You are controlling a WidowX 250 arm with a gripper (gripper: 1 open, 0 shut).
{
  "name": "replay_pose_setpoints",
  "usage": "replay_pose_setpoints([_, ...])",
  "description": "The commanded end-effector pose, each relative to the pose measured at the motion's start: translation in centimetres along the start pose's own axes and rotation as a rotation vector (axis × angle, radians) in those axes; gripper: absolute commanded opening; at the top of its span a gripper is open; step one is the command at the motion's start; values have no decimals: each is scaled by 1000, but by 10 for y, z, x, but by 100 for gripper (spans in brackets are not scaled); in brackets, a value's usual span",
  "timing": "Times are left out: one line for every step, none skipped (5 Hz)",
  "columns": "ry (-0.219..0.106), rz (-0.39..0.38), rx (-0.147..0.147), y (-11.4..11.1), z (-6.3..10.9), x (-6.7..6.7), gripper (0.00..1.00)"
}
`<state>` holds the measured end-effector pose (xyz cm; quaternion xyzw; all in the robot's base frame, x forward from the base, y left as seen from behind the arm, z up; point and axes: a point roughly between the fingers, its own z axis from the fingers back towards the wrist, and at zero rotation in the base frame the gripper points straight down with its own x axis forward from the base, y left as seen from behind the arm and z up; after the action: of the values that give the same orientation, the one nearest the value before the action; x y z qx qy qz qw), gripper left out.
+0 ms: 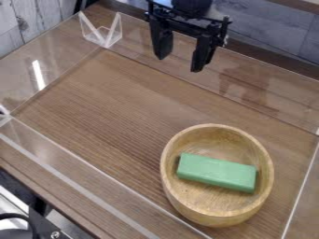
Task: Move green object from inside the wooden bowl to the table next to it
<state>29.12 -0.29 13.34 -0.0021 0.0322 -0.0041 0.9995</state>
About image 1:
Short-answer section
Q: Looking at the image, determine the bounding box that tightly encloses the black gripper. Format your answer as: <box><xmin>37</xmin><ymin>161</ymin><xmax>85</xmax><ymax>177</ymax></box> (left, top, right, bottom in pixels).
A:
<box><xmin>145</xmin><ymin>0</ymin><xmax>232</xmax><ymax>73</ymax></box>

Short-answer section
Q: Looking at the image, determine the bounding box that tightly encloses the clear acrylic corner bracket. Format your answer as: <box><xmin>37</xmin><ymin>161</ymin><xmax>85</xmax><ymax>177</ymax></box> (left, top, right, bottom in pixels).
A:
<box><xmin>78</xmin><ymin>11</ymin><xmax>121</xmax><ymax>49</ymax></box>

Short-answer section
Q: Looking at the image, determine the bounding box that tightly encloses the black metal bracket with bolt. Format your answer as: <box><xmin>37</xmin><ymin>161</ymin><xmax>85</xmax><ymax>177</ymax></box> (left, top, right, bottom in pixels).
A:
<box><xmin>27</xmin><ymin>208</ymin><xmax>69</xmax><ymax>239</ymax></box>

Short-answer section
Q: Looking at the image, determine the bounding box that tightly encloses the oval wooden bowl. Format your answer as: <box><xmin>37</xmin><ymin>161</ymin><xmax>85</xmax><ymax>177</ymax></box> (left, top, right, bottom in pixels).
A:
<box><xmin>158</xmin><ymin>123</ymin><xmax>273</xmax><ymax>228</ymax></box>

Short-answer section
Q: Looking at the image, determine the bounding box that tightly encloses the green rectangular block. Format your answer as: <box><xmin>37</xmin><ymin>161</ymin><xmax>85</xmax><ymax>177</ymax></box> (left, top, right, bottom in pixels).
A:
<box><xmin>177</xmin><ymin>152</ymin><xmax>256</xmax><ymax>193</ymax></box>

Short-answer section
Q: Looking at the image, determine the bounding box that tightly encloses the black cable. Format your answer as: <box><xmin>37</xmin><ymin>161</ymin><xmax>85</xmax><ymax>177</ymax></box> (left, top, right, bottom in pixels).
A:
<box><xmin>0</xmin><ymin>212</ymin><xmax>35</xmax><ymax>239</ymax></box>

